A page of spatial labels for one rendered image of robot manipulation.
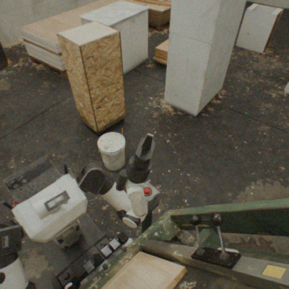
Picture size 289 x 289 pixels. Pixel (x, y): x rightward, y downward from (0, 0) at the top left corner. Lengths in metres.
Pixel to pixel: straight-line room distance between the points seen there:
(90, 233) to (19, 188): 1.27
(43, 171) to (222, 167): 2.21
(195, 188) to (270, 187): 0.84
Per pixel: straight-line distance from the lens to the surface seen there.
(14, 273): 1.09
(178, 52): 3.06
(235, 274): 0.73
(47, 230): 1.03
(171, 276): 0.93
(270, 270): 0.65
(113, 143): 2.52
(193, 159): 2.86
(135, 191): 0.89
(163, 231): 1.41
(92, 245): 2.17
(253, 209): 0.89
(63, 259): 2.21
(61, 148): 3.10
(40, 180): 1.06
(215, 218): 0.72
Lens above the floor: 2.19
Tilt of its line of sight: 47 degrees down
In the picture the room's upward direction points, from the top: straight up
